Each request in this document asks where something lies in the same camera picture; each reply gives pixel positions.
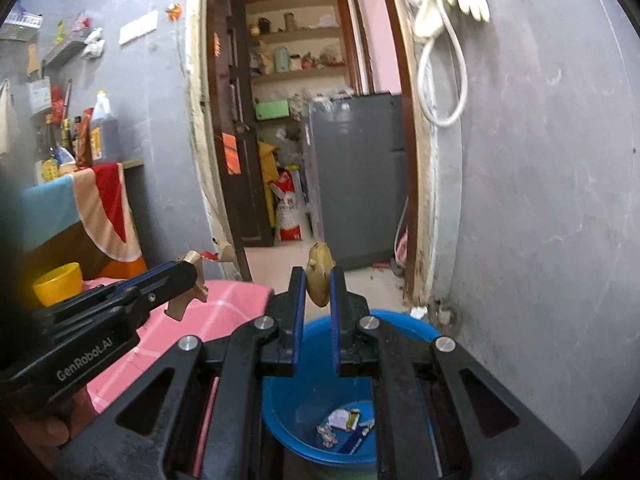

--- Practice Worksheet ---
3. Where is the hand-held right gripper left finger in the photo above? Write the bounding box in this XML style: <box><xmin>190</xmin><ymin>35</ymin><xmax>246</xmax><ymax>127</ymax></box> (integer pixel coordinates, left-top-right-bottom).
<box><xmin>52</xmin><ymin>266</ymin><xmax>308</xmax><ymax>480</ymax></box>

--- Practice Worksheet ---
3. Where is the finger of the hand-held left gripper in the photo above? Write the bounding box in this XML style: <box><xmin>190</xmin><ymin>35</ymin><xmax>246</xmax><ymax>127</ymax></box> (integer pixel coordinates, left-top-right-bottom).
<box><xmin>112</xmin><ymin>261</ymin><xmax>178</xmax><ymax>292</ymax></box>
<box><xmin>125</xmin><ymin>259</ymin><xmax>199</xmax><ymax>311</ymax></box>

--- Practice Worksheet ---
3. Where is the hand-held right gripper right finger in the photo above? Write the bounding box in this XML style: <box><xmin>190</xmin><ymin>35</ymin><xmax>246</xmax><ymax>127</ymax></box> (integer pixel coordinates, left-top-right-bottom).
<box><xmin>330</xmin><ymin>266</ymin><xmax>583</xmax><ymax>480</ymax></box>

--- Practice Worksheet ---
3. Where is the blue plastic bucket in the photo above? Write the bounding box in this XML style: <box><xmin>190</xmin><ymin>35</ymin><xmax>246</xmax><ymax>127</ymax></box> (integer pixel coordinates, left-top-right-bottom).
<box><xmin>260</xmin><ymin>308</ymin><xmax>443</xmax><ymax>466</ymax></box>

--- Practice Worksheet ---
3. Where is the yellow fruit peel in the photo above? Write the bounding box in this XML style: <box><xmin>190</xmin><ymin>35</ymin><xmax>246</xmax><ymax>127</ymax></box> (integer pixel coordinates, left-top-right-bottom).
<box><xmin>306</xmin><ymin>241</ymin><xmax>336</xmax><ymax>307</ymax></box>

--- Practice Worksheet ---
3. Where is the pale purple wrapper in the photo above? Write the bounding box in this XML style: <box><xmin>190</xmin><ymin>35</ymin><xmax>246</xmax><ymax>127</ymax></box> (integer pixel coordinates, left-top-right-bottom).
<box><xmin>327</xmin><ymin>408</ymin><xmax>362</xmax><ymax>431</ymax></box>

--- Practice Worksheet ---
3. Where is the silver wrapper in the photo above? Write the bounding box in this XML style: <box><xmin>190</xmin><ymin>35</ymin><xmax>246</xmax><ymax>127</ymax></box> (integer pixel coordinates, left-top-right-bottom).
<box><xmin>316</xmin><ymin>422</ymin><xmax>341</xmax><ymax>451</ymax></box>

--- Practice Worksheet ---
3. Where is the long blue wrapper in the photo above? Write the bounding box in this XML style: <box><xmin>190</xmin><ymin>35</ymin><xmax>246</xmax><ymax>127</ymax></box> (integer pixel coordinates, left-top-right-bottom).
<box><xmin>337</xmin><ymin>427</ymin><xmax>376</xmax><ymax>456</ymax></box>

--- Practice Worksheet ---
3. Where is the person's left hand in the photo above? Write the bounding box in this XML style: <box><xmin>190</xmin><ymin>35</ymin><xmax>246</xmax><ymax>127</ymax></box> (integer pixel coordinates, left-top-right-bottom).
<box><xmin>10</xmin><ymin>387</ymin><xmax>98</xmax><ymax>456</ymax></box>

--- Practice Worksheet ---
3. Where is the pink checked tablecloth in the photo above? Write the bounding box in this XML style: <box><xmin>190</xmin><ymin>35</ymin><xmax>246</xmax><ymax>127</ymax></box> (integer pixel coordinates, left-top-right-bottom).
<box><xmin>80</xmin><ymin>276</ymin><xmax>276</xmax><ymax>476</ymax></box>

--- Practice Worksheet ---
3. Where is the yellow bowl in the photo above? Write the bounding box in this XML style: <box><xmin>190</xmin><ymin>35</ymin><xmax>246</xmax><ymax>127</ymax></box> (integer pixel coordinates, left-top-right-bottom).
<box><xmin>32</xmin><ymin>262</ymin><xmax>83</xmax><ymax>308</ymax></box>

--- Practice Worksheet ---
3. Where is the orange red striped cloth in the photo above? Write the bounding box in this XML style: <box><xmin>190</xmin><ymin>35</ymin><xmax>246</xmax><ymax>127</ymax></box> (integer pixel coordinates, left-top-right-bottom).
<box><xmin>70</xmin><ymin>162</ymin><xmax>146</xmax><ymax>263</ymax></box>

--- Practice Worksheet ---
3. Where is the brown wooden cabinet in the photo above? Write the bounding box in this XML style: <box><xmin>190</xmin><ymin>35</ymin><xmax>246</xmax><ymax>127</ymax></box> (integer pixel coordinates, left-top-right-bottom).
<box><xmin>20</xmin><ymin>220</ymin><xmax>151</xmax><ymax>281</ymax></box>

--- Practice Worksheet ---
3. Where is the red white sack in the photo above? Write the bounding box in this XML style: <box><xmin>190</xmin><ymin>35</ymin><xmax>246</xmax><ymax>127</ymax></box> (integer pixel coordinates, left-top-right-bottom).
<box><xmin>270</xmin><ymin>170</ymin><xmax>313</xmax><ymax>242</ymax></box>

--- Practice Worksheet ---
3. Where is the light blue cloth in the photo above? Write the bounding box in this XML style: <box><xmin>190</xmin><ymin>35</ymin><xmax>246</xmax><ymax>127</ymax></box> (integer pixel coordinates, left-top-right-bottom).
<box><xmin>22</xmin><ymin>175</ymin><xmax>83</xmax><ymax>251</ymax></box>

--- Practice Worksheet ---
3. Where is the dark wooden door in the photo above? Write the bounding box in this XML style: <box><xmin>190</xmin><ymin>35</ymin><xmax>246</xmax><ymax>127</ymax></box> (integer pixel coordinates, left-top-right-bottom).
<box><xmin>207</xmin><ymin>0</ymin><xmax>275</xmax><ymax>281</ymax></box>

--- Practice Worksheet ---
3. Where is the orange door sticker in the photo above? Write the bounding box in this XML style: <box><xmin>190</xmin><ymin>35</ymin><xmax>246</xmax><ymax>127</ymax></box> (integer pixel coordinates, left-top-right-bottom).
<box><xmin>221</xmin><ymin>133</ymin><xmax>238</xmax><ymax>176</ymax></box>

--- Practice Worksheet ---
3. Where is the large cooking oil jug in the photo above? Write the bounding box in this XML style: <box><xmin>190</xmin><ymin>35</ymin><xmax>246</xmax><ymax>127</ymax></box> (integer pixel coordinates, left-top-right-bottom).
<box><xmin>89</xmin><ymin>91</ymin><xmax>121</xmax><ymax>166</ymax></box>

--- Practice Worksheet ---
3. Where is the red snack packet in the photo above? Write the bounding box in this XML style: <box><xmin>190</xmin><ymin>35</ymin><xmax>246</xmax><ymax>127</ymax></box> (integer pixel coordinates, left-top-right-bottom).
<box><xmin>75</xmin><ymin>107</ymin><xmax>95</xmax><ymax>168</ymax></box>

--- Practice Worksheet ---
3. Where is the grey washing machine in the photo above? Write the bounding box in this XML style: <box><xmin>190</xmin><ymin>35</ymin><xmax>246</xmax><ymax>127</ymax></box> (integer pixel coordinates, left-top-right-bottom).
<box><xmin>302</xmin><ymin>92</ymin><xmax>408</xmax><ymax>271</ymax></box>

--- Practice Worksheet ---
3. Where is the yellow bag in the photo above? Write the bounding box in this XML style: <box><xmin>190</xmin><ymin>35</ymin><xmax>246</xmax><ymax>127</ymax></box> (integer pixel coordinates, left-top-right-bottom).
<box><xmin>257</xmin><ymin>141</ymin><xmax>281</xmax><ymax>228</ymax></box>

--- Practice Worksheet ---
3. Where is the red plastic bag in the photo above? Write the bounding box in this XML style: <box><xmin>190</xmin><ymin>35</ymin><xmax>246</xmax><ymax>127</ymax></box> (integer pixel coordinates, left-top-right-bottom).
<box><xmin>50</xmin><ymin>85</ymin><xmax>68</xmax><ymax>121</ymax></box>

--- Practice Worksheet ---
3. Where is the green box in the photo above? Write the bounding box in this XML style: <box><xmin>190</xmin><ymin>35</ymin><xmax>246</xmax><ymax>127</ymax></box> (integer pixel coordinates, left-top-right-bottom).
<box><xmin>256</xmin><ymin>101</ymin><xmax>291</xmax><ymax>121</ymax></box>

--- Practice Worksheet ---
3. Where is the beige hanging towel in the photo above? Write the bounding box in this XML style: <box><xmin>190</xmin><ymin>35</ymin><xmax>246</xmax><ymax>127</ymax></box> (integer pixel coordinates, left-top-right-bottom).
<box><xmin>0</xmin><ymin>80</ymin><xmax>21</xmax><ymax>156</ymax></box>

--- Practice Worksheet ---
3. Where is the white rag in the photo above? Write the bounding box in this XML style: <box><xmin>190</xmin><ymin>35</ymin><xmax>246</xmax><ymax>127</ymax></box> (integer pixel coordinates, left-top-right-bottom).
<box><xmin>82</xmin><ymin>27</ymin><xmax>106</xmax><ymax>58</ymax></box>

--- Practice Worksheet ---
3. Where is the wooden cutting board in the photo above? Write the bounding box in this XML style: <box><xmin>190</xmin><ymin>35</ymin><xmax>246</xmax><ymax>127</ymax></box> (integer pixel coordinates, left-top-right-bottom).
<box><xmin>25</xmin><ymin>42</ymin><xmax>43</xmax><ymax>81</ymax></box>

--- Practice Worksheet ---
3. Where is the wooden shelf unit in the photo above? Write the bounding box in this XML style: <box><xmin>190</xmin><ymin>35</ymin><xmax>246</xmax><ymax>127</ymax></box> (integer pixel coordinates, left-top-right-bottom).
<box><xmin>245</xmin><ymin>0</ymin><xmax>361</xmax><ymax>106</ymax></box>

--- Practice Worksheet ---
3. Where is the white plastic basket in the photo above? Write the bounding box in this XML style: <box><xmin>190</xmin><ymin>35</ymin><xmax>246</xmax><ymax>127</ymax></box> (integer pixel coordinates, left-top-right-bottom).
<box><xmin>2</xmin><ymin>2</ymin><xmax>43</xmax><ymax>36</ymax></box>

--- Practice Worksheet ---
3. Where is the wooden door frame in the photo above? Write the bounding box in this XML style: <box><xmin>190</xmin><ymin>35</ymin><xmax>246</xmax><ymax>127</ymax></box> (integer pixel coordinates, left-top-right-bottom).
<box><xmin>185</xmin><ymin>0</ymin><xmax>441</xmax><ymax>311</ymax></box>

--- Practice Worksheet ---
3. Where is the grey wall rack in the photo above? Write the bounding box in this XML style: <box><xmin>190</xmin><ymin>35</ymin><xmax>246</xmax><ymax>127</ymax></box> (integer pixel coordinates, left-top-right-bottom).
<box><xmin>44</xmin><ymin>27</ymin><xmax>93</xmax><ymax>68</ymax></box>

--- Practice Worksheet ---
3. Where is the white hose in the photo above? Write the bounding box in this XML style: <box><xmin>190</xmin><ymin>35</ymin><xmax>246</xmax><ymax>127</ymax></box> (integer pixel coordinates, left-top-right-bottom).
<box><xmin>417</xmin><ymin>0</ymin><xmax>468</xmax><ymax>128</ymax></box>

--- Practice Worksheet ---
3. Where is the white wall switch panel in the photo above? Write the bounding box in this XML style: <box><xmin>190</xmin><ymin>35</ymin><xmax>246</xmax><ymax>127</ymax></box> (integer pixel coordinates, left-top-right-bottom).
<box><xmin>118</xmin><ymin>10</ymin><xmax>160</xmax><ymax>46</ymax></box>

